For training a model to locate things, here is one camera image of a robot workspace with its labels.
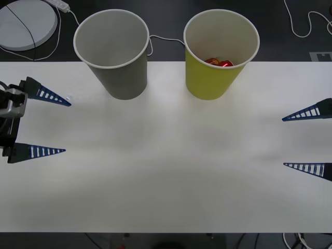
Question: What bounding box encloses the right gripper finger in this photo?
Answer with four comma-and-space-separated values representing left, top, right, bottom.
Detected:
283, 162, 332, 183
281, 98, 332, 123

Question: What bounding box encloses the black thin cable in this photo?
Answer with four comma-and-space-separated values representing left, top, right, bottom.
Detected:
5, 4, 37, 61

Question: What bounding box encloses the white power strip cable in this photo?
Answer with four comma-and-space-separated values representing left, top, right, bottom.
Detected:
67, 9, 185, 57

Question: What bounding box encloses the white looping cable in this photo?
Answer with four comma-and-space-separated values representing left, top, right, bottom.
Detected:
283, 0, 332, 38

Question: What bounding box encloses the white cable bundle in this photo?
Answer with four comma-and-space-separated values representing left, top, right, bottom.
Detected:
282, 232, 313, 249

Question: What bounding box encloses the yellow-green waste bin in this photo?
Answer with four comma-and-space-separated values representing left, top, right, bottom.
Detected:
183, 9, 260, 101

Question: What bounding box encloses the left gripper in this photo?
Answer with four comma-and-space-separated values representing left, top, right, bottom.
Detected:
0, 76, 72, 164

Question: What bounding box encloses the white round disc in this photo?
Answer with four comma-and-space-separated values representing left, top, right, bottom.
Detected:
0, 0, 59, 52

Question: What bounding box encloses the grey waste bin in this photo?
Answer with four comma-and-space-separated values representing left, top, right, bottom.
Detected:
73, 9, 150, 101

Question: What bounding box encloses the white power strip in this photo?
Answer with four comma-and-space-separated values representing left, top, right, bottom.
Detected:
43, 0, 71, 12

